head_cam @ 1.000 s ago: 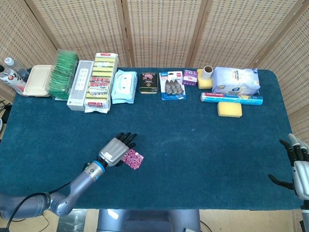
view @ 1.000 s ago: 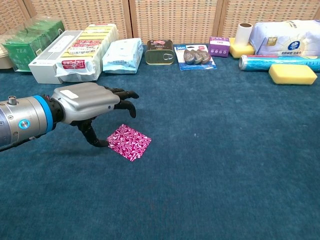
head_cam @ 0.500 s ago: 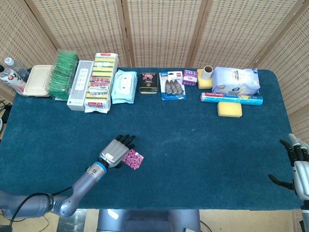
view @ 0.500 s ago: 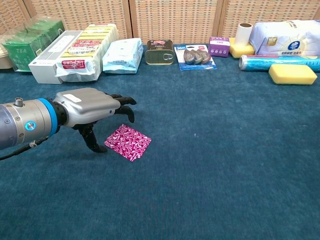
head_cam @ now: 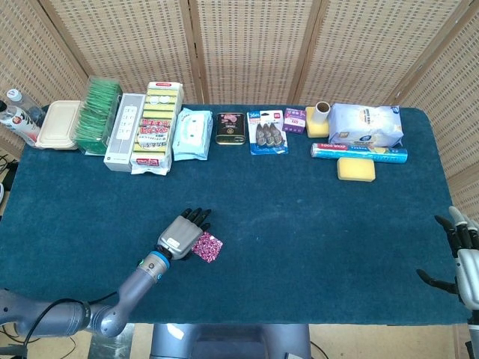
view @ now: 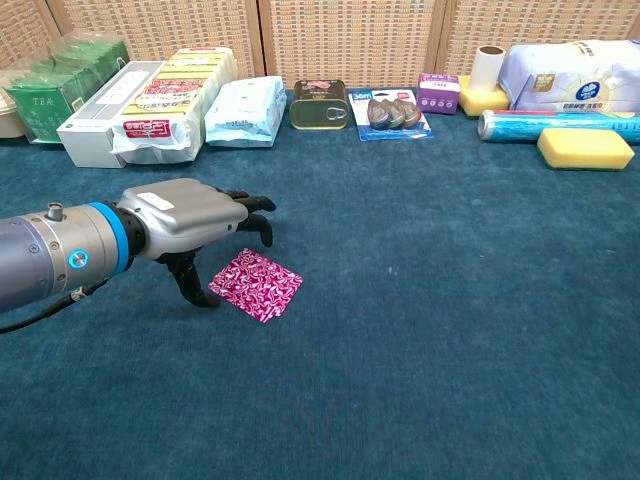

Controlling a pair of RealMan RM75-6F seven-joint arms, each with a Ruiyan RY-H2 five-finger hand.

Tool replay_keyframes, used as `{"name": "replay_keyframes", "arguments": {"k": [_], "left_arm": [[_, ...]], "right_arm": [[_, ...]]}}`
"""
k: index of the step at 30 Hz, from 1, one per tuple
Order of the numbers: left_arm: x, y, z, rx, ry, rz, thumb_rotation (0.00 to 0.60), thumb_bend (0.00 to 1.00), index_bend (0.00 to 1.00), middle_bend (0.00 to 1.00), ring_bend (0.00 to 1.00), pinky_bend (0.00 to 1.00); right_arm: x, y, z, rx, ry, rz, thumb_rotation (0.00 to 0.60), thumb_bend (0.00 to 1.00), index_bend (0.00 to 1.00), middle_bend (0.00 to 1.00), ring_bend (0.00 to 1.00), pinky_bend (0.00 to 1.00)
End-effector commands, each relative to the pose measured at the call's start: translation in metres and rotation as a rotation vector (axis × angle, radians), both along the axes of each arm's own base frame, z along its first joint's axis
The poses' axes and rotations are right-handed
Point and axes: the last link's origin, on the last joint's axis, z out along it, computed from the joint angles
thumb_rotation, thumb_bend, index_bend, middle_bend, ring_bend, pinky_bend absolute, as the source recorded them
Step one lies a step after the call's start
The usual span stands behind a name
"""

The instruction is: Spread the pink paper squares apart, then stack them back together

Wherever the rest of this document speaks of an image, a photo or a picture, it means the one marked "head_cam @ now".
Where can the large white tissue pack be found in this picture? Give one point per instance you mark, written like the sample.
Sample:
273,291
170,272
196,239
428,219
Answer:
365,125

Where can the small purple box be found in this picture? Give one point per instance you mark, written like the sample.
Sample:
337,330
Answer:
294,120

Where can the plain yellow sponge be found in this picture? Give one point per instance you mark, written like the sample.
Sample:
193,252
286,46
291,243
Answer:
312,127

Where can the dark gold meat can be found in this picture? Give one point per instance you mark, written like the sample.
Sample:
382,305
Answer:
230,129

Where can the teal felt table cover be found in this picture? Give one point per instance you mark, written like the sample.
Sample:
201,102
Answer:
280,209

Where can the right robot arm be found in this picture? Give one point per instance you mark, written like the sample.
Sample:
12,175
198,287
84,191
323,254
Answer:
473,333

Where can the wicker folding screen panel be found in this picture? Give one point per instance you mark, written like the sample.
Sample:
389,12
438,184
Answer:
254,48
30,56
123,45
374,48
449,93

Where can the blue blister pack of hooks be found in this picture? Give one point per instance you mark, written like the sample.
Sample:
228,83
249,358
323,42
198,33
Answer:
267,134

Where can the white paper roll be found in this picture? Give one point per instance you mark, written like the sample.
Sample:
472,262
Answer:
322,112

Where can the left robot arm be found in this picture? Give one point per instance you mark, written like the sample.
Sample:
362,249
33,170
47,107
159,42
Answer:
138,280

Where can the yellow sponge green underside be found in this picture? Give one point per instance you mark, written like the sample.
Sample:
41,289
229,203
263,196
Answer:
355,169

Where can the clear bottle white cap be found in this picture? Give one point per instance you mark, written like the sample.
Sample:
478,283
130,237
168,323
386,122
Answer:
22,102

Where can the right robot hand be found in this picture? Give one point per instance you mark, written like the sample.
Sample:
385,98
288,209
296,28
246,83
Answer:
469,273

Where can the white labelled bottle black cap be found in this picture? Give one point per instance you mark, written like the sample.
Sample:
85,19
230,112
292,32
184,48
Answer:
16,121

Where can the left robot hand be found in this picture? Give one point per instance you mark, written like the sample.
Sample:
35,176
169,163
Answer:
179,237

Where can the blue cling wrap roll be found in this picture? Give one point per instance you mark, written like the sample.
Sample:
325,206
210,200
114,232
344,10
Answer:
359,152

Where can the light blue wet wipes pack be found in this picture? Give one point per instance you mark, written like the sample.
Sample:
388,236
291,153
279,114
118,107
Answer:
191,132

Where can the white power strip box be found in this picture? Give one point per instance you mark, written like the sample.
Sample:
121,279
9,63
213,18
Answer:
121,131

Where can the clear box green tea bags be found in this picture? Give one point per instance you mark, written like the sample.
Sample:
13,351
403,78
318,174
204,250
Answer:
93,119

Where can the beige lunch box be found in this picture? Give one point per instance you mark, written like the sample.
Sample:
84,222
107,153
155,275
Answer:
58,125

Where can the yellow sponge multipack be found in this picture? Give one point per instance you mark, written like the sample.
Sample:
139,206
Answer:
157,129

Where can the metal table leg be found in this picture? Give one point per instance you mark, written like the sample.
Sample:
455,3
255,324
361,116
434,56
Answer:
119,344

